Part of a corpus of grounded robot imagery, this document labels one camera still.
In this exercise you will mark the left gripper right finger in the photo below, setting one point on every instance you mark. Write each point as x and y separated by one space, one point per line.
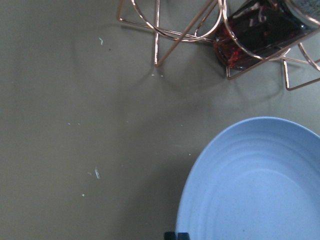
183 236

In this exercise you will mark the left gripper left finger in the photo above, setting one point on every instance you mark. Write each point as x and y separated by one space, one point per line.
170 235

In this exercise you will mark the blue plate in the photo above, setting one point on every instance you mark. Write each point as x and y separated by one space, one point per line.
259 179

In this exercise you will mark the tea bottle one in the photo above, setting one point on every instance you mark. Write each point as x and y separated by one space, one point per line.
263 27

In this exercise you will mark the copper wire bottle rack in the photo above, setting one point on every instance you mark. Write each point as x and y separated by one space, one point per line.
202 28

